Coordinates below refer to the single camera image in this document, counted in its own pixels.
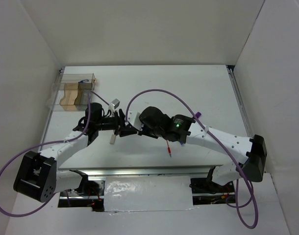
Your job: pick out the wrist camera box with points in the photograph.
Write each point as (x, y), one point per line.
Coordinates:
(113, 105)
(132, 119)

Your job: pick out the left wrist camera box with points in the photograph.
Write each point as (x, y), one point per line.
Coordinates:
(113, 105)

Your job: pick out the clear plastic organizer box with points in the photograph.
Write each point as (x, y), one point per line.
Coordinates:
(58, 86)

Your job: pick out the white tape sheet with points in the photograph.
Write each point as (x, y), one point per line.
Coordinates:
(142, 194)

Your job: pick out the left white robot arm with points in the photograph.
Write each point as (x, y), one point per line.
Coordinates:
(39, 176)

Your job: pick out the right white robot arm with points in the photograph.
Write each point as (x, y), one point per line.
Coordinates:
(249, 153)

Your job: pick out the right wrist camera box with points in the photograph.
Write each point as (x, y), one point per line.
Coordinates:
(132, 119)

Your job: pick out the beige rectangular eraser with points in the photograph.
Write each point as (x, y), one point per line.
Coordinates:
(112, 139)

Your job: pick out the red gel pen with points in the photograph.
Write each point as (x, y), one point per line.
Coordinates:
(168, 148)

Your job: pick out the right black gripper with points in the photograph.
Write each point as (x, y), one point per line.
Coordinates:
(144, 132)

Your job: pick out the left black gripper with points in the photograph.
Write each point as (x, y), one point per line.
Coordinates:
(118, 121)

